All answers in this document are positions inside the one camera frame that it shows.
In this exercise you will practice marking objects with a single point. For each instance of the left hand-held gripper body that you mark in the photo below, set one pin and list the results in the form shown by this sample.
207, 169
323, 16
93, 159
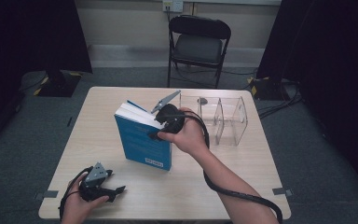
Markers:
94, 175

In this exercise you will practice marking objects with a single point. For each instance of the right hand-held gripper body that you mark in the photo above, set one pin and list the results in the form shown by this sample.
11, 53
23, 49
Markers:
171, 119

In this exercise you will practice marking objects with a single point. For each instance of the black stand base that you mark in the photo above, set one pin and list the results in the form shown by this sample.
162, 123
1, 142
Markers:
265, 88
59, 84

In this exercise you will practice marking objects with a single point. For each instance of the black folding chair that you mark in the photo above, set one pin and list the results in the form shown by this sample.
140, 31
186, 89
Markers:
199, 48

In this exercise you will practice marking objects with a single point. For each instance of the person's right hand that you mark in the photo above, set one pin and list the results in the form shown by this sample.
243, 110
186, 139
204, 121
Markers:
191, 137

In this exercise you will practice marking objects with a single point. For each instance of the white wall socket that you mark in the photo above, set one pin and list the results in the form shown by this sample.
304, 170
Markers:
172, 5

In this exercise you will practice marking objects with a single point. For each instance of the grey tape strip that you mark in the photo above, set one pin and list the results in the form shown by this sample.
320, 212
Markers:
46, 195
282, 191

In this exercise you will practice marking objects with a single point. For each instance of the person's left hand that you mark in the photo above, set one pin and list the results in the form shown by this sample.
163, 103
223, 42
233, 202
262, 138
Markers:
76, 208

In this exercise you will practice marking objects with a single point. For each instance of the clear acrylic book rack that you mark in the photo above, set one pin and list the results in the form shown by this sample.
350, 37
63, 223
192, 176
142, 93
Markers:
230, 124

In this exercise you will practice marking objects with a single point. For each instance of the blue book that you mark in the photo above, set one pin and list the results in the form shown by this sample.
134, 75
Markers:
143, 143

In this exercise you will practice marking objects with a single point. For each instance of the dark curtain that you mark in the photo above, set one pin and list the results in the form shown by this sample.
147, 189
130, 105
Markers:
329, 62
28, 40

